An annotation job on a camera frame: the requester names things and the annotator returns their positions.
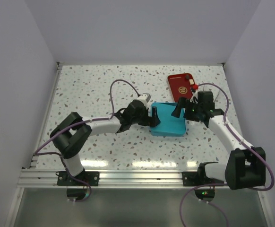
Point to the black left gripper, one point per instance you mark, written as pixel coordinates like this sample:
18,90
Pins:
152,121

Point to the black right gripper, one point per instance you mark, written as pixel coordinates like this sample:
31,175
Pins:
183,101

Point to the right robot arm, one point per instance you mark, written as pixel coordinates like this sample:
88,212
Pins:
245,166

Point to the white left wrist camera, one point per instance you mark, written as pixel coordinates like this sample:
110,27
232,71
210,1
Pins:
145,97

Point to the red lacquer tray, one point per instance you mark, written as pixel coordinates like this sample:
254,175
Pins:
180,86

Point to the teal tin box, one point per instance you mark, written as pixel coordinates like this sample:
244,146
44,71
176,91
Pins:
168,133

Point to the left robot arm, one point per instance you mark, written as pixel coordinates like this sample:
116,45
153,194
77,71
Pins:
70,135

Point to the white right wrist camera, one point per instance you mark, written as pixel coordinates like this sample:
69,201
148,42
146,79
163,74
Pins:
195,90

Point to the aluminium mounting rail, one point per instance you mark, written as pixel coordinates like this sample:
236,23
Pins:
138,175

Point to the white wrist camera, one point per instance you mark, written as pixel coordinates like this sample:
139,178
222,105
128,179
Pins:
145,97
195,90

